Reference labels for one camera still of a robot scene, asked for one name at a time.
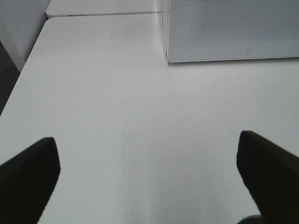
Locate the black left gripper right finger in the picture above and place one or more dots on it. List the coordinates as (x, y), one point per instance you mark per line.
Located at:
(271, 175)

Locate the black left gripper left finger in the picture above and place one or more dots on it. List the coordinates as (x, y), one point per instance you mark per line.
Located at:
(27, 182)

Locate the white microwave door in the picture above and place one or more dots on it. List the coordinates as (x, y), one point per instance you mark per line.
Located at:
(213, 30)

